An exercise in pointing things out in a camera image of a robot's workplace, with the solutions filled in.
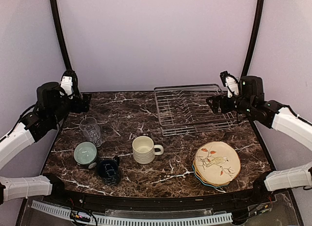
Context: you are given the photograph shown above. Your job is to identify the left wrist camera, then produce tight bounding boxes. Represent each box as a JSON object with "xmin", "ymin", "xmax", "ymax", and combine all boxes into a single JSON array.
[{"xmin": 60, "ymin": 70, "xmax": 79, "ymax": 97}]

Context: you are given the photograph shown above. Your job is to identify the green ceramic bowl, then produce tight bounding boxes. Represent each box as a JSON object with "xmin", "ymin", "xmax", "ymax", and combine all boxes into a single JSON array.
[{"xmin": 73, "ymin": 142, "xmax": 98, "ymax": 169}]

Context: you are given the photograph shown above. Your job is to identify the white slotted cable duct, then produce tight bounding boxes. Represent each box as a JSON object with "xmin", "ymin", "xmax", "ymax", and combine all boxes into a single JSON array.
[{"xmin": 31, "ymin": 201, "xmax": 233, "ymax": 226}]

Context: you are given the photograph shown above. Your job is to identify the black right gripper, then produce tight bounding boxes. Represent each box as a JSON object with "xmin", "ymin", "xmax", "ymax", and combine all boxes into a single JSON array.
[{"xmin": 206, "ymin": 90, "xmax": 254, "ymax": 116}]

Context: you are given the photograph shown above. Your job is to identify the clear drinking glass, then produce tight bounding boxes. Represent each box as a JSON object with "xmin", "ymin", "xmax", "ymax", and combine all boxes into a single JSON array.
[{"xmin": 79, "ymin": 117, "xmax": 102, "ymax": 147}]

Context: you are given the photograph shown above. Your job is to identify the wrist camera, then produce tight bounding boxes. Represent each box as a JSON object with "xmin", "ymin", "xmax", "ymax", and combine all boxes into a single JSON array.
[
  {"xmin": 220, "ymin": 71, "xmax": 239, "ymax": 98},
  {"xmin": 60, "ymin": 70, "xmax": 79, "ymax": 97}
]

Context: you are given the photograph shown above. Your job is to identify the blue plate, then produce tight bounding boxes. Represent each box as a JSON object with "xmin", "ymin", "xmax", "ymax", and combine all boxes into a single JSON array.
[{"xmin": 192, "ymin": 162, "xmax": 231, "ymax": 188}]

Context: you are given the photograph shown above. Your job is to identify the black frame post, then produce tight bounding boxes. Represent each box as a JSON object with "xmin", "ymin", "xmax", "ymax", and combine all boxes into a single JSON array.
[
  {"xmin": 49, "ymin": 0, "xmax": 72, "ymax": 71},
  {"xmin": 241, "ymin": 0, "xmax": 264, "ymax": 77}
]

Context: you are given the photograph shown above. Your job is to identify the cream bird pattern plate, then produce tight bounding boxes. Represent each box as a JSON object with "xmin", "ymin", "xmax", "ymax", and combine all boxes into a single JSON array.
[{"xmin": 192, "ymin": 142, "xmax": 241, "ymax": 187}]

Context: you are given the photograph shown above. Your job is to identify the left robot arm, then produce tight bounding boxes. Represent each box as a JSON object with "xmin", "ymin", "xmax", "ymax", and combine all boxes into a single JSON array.
[{"xmin": 0, "ymin": 82, "xmax": 92, "ymax": 205}]

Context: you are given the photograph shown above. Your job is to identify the metal wire dish rack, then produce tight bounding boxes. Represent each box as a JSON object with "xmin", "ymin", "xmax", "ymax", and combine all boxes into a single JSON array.
[{"xmin": 154, "ymin": 84, "xmax": 237, "ymax": 136}]

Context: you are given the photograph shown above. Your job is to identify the left black frame post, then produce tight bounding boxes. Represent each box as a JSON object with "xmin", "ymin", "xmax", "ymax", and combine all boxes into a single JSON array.
[{"xmin": 49, "ymin": 0, "xmax": 72, "ymax": 71}]

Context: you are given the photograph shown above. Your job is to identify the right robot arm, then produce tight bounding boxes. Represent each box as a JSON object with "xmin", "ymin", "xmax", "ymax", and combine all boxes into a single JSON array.
[{"xmin": 206, "ymin": 71, "xmax": 312, "ymax": 204}]

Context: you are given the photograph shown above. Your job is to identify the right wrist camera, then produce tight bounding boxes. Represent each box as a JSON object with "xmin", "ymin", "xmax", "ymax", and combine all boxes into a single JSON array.
[{"xmin": 220, "ymin": 71, "xmax": 239, "ymax": 98}]

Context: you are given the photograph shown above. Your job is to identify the cream ceramic mug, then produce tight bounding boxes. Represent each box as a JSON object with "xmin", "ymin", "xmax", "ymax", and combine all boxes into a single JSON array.
[{"xmin": 132, "ymin": 136, "xmax": 164, "ymax": 164}]

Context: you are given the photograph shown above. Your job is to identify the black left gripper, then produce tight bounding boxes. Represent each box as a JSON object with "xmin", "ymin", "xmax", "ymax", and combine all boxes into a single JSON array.
[{"xmin": 50, "ymin": 93, "xmax": 92, "ymax": 125}]

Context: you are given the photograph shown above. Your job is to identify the right black frame post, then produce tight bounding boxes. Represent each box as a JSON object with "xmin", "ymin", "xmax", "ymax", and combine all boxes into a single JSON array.
[{"xmin": 241, "ymin": 0, "xmax": 264, "ymax": 77}]

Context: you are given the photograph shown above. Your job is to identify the black front rail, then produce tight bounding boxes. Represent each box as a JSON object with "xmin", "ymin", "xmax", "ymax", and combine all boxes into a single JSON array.
[{"xmin": 43, "ymin": 189, "xmax": 269, "ymax": 213}]

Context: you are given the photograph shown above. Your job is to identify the dark blue ceramic mug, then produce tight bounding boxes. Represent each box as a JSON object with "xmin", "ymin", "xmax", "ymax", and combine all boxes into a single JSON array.
[{"xmin": 97, "ymin": 156, "xmax": 121, "ymax": 186}]

